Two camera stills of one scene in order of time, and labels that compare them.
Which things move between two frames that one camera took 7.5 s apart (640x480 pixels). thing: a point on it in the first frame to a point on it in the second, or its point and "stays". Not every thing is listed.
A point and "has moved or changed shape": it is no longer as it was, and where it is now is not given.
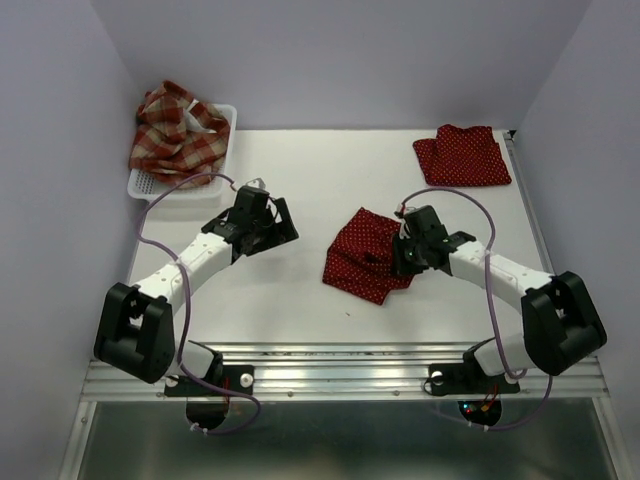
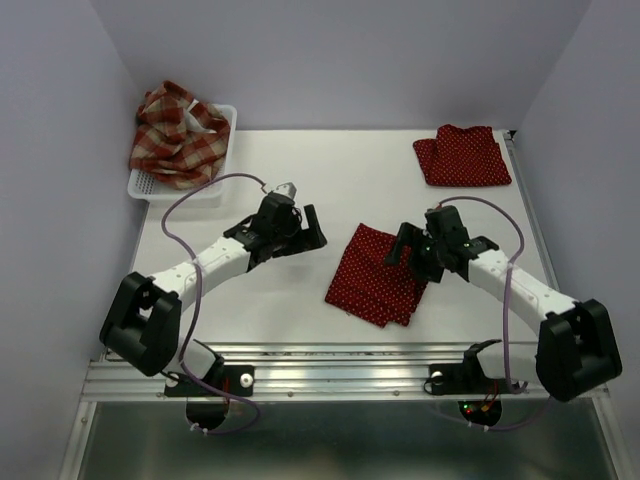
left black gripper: [281, 233] to [304, 242]
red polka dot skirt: [459, 157] stays
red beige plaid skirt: [177, 136] stays
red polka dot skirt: [360, 260] has moved or changed shape
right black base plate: [461, 379] stays
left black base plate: [240, 378] stays
